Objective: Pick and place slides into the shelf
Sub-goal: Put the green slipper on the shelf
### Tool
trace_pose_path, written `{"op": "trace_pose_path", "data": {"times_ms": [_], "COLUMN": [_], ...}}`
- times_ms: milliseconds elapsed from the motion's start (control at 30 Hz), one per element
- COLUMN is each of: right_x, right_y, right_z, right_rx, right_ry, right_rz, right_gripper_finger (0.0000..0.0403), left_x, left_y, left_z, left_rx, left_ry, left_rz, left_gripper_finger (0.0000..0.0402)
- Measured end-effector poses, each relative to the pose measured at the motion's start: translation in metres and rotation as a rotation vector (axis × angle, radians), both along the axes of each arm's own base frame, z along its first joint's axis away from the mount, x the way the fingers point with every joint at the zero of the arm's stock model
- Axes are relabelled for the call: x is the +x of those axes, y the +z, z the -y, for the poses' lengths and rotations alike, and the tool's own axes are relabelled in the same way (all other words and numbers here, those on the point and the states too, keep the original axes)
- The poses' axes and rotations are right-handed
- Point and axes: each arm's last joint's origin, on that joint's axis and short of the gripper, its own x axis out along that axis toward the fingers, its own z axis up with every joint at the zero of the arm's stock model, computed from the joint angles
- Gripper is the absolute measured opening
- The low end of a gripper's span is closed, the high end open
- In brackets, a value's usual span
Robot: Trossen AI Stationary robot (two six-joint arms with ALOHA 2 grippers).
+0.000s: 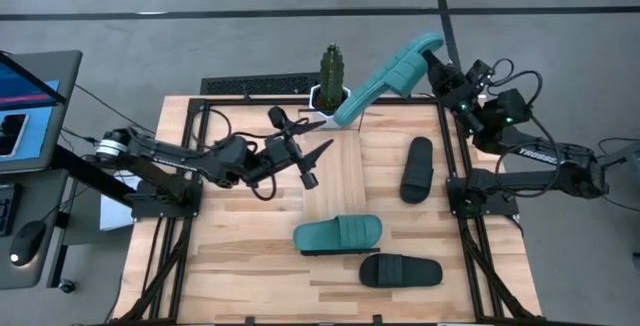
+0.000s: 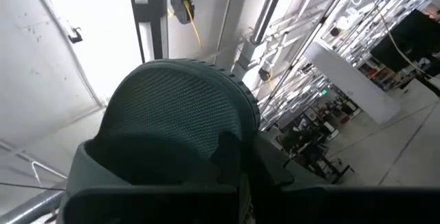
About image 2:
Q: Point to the green rubber slide sandal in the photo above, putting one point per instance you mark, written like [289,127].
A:
[172,107]

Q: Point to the cluttered workbench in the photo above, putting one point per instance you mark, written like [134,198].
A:
[309,141]

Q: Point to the grey metal pipe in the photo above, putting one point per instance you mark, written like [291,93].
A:
[31,207]

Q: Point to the white column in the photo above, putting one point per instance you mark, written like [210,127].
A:
[350,83]

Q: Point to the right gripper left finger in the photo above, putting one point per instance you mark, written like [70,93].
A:
[154,207]

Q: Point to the large black panel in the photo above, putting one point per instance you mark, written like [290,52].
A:
[409,42]

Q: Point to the green exit sign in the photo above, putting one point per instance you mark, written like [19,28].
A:
[324,92]

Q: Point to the black ceiling beam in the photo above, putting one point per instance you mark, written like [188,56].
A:
[154,18]

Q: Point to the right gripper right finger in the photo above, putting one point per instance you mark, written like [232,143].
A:
[343,207]

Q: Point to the black wall hook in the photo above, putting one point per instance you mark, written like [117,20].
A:
[75,35]

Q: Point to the silver conduit pipe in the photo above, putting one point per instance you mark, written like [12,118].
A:
[268,11]

